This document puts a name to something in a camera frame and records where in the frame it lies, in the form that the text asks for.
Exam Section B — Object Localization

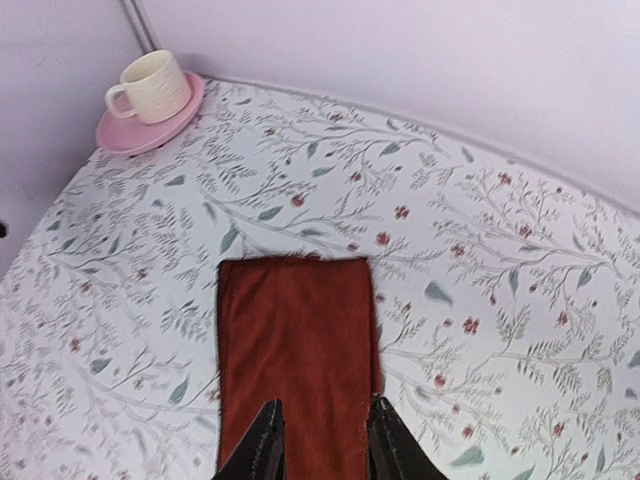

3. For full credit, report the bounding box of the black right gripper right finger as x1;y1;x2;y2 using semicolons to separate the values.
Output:
367;396;445;480

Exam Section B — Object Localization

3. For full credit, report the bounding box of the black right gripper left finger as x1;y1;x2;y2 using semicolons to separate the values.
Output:
212;399;286;480

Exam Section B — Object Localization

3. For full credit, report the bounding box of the dark red towel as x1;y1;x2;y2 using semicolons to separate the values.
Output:
217;257;382;479

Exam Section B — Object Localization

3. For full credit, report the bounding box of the pink saucer plate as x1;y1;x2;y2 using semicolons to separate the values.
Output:
95;72;205;157

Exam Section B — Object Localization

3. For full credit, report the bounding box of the cream ribbed mug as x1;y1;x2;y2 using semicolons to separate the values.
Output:
104;50;192;125

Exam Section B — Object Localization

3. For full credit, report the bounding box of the left aluminium frame post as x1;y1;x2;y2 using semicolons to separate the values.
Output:
118;0;159;54

